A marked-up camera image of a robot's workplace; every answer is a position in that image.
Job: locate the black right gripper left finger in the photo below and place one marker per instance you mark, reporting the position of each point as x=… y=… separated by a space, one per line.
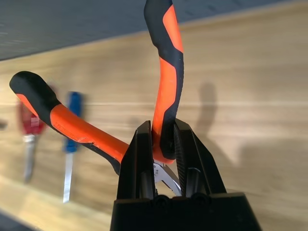
x=134 y=168

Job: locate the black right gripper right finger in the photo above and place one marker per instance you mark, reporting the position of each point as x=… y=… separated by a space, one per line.
x=197 y=168

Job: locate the orange black pliers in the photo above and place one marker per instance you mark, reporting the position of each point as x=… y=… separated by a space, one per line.
x=166 y=96

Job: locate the grey metal pegboard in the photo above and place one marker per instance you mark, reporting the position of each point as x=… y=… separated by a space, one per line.
x=72 y=24

